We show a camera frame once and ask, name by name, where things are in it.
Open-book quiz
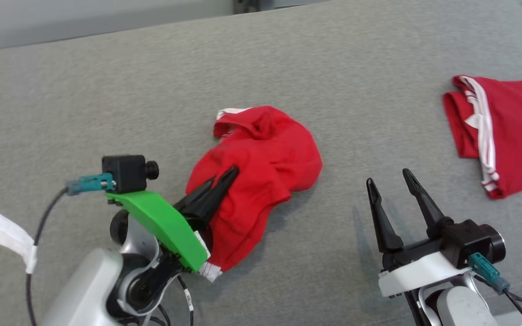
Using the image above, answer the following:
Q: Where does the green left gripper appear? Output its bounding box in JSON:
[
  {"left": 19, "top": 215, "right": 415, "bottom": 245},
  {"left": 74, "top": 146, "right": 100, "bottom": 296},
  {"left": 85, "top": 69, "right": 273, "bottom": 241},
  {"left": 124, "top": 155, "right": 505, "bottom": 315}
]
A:
[{"left": 106, "top": 166, "right": 240, "bottom": 273}]

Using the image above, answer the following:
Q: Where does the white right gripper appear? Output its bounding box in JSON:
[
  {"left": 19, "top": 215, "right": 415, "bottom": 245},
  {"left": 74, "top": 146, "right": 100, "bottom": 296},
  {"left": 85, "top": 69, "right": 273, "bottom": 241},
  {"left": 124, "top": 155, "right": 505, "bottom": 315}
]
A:
[{"left": 366, "top": 168, "right": 470, "bottom": 299}]

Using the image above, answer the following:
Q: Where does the red garment white trim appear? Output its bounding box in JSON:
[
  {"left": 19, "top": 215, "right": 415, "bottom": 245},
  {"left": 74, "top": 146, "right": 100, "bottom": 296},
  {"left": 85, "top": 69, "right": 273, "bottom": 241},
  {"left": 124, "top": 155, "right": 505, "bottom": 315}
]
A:
[{"left": 185, "top": 105, "right": 323, "bottom": 282}]

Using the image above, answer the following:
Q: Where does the teal right camera connector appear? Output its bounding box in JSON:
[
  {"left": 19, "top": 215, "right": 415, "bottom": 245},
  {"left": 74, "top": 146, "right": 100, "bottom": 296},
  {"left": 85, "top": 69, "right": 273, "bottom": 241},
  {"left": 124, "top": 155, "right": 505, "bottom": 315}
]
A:
[{"left": 468, "top": 252, "right": 511, "bottom": 295}]

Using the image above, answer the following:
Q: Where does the teal camera connector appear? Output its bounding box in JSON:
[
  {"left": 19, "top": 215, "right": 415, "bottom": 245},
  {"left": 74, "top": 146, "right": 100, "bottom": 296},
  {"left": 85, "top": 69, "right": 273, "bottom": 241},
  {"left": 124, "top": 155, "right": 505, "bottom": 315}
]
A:
[
  {"left": 66, "top": 173, "right": 116, "bottom": 197},
  {"left": 468, "top": 252, "right": 511, "bottom": 295}
]

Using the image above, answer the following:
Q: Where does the teal left camera connector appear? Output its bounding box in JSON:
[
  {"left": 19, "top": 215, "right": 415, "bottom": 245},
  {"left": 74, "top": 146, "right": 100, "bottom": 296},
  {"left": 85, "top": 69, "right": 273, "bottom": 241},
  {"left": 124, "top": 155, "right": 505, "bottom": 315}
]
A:
[{"left": 66, "top": 173, "right": 116, "bottom": 197}]

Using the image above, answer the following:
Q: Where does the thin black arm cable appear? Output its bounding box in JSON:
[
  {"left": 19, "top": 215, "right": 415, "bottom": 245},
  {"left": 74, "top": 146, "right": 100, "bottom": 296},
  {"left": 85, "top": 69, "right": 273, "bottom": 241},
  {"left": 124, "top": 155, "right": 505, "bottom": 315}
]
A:
[{"left": 176, "top": 274, "right": 196, "bottom": 326}]

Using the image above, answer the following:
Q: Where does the grey aluminium wall post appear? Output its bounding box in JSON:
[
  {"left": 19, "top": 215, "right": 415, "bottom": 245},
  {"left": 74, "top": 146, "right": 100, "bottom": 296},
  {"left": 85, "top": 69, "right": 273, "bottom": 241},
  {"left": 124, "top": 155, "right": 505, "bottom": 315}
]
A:
[{"left": 233, "top": 0, "right": 271, "bottom": 14}]

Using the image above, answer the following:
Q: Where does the white cable tag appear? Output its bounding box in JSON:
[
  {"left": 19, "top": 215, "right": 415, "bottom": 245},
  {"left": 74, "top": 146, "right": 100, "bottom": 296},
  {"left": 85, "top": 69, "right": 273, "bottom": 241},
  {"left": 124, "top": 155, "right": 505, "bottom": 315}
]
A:
[{"left": 0, "top": 212, "right": 39, "bottom": 275}]

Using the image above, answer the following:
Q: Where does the black left camera cable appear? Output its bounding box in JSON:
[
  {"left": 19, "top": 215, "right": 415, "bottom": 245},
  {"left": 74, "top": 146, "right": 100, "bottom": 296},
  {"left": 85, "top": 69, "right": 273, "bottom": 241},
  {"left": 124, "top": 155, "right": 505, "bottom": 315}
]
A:
[{"left": 25, "top": 188, "right": 69, "bottom": 326}]

